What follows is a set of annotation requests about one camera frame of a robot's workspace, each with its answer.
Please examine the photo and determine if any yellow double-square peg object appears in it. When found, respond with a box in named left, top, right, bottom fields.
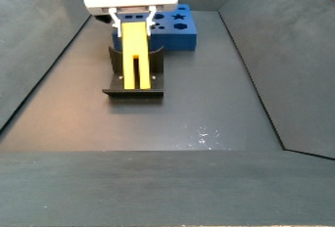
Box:
left=122, top=22, right=150, bottom=90

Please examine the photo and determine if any blue shape sorting board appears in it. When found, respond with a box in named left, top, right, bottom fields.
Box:
left=111, top=3, right=198, bottom=52

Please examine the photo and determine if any black curved holder stand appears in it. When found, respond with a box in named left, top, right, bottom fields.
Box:
left=102, top=48, right=163, bottom=99

